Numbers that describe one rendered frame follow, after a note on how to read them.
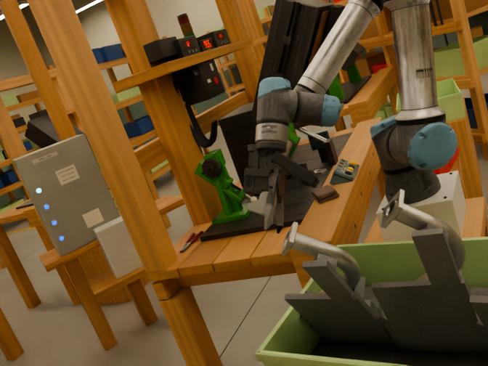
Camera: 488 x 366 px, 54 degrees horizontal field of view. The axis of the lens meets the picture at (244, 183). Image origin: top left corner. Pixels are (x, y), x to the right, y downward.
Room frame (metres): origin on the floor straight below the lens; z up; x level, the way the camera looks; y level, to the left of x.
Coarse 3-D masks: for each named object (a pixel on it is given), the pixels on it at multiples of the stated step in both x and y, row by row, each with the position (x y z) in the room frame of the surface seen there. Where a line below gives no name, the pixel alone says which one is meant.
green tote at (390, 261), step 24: (480, 240) 0.90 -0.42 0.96; (360, 264) 1.07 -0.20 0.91; (384, 264) 1.04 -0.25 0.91; (408, 264) 1.00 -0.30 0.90; (480, 264) 0.91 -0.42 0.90; (312, 288) 0.97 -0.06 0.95; (288, 312) 0.88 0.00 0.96; (288, 336) 0.86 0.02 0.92; (312, 336) 0.92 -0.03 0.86; (264, 360) 0.78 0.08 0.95; (288, 360) 0.74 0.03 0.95; (312, 360) 0.71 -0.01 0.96; (336, 360) 0.69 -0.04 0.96; (360, 360) 0.67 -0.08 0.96
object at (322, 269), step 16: (320, 256) 0.74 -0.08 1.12; (320, 272) 0.72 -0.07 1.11; (336, 272) 0.72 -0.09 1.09; (336, 288) 0.74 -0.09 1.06; (304, 304) 0.82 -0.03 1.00; (320, 304) 0.80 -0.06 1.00; (336, 304) 0.78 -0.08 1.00; (352, 304) 0.76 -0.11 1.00; (368, 304) 0.86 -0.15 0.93; (320, 320) 0.85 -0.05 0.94; (336, 320) 0.83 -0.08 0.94; (352, 320) 0.81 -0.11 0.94; (368, 320) 0.79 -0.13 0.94; (336, 336) 0.88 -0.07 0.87; (352, 336) 0.86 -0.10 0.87; (368, 336) 0.84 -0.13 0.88; (384, 336) 0.81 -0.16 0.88
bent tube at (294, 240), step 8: (296, 224) 0.76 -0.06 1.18; (288, 232) 0.78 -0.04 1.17; (296, 232) 0.77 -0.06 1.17; (288, 240) 0.74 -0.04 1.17; (296, 240) 0.75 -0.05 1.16; (304, 240) 0.75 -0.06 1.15; (312, 240) 0.76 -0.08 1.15; (320, 240) 0.76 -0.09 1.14; (288, 248) 0.75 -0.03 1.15; (296, 248) 0.75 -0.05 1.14; (304, 248) 0.75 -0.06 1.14; (312, 248) 0.75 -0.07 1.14; (320, 248) 0.75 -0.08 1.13; (328, 248) 0.75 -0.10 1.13; (336, 248) 0.75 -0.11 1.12; (336, 256) 0.74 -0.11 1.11; (344, 256) 0.75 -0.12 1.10; (344, 264) 0.75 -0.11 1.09; (352, 264) 0.75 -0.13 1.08; (344, 272) 0.76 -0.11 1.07; (352, 272) 0.76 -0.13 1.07; (360, 272) 0.77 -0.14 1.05; (352, 280) 0.77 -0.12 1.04; (352, 288) 0.80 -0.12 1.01
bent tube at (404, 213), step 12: (396, 204) 0.68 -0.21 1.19; (384, 216) 0.70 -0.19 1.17; (396, 216) 0.68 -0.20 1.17; (408, 216) 0.68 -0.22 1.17; (420, 216) 0.68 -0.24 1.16; (432, 216) 0.68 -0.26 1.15; (420, 228) 0.68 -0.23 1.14; (444, 228) 0.67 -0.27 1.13; (456, 240) 0.67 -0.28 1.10; (456, 252) 0.68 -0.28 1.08; (456, 264) 0.69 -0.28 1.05
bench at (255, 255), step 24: (384, 192) 2.58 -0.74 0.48; (216, 240) 1.67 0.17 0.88; (240, 240) 1.58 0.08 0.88; (264, 240) 1.51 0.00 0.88; (192, 264) 1.52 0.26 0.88; (216, 264) 1.47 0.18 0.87; (240, 264) 1.43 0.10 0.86; (264, 264) 1.39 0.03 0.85; (288, 264) 1.45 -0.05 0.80; (168, 288) 1.60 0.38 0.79; (168, 312) 1.59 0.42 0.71; (192, 312) 1.60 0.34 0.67; (192, 336) 1.56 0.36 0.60; (192, 360) 1.58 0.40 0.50; (216, 360) 1.62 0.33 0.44
